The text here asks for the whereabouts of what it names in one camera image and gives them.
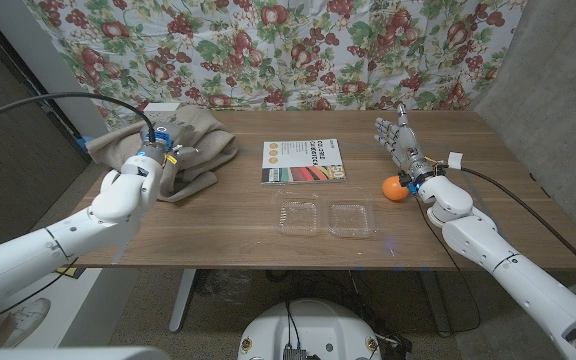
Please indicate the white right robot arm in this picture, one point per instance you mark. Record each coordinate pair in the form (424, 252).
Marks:
(473, 235)

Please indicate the beige cloth towel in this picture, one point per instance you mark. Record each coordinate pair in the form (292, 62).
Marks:
(208, 145)

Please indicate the clear plastic bag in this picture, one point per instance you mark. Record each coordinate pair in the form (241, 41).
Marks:
(225, 285)

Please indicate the clear plastic clamshell container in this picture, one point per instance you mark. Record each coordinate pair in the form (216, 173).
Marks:
(298, 217)

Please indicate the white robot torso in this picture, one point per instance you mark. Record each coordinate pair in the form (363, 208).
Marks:
(313, 325)

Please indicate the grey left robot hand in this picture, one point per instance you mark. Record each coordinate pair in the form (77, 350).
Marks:
(163, 142)

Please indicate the floral fruit print backdrop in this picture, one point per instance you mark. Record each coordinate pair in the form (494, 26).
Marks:
(288, 50)

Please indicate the white shoe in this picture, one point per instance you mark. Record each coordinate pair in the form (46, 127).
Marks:
(30, 317)

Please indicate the grey table leg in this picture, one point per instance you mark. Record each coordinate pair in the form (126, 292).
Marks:
(435, 305)

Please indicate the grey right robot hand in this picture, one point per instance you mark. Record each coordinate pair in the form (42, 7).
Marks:
(408, 147)

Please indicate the orange ball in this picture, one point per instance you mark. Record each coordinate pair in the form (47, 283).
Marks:
(394, 189)

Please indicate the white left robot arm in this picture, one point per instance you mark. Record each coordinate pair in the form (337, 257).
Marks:
(118, 200)

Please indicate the dark grey partition panel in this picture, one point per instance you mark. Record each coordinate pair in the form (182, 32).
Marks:
(18, 165)

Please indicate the small blue object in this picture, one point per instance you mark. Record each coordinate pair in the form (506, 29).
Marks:
(84, 143)

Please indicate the white table leg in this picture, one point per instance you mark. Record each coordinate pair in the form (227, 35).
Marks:
(183, 300)

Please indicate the white power strip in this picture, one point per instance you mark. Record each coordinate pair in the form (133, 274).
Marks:
(160, 106)

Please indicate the colour cardstock book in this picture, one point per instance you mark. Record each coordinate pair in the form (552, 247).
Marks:
(300, 160)

